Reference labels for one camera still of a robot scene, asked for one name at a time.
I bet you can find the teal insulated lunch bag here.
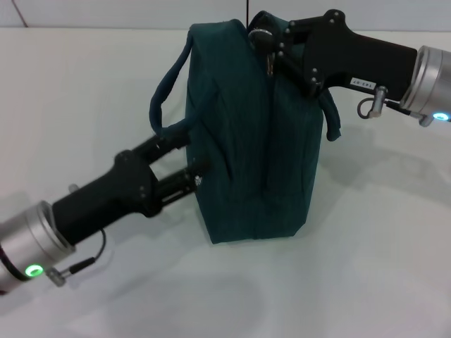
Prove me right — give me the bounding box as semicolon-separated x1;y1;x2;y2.
149;10;342;246

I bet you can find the right arm cable with plug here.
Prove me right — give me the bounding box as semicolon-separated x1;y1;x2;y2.
357;85;429;120

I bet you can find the left arm cable with plug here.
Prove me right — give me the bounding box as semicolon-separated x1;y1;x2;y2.
45;228;107;287

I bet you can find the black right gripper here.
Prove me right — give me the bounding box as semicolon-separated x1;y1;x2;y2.
249;9;419;102

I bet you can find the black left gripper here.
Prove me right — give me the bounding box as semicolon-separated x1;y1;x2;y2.
51;127;213;246

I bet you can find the arm cable with plug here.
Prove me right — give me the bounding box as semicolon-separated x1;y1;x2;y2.
357;85;429;120
45;228;107;287

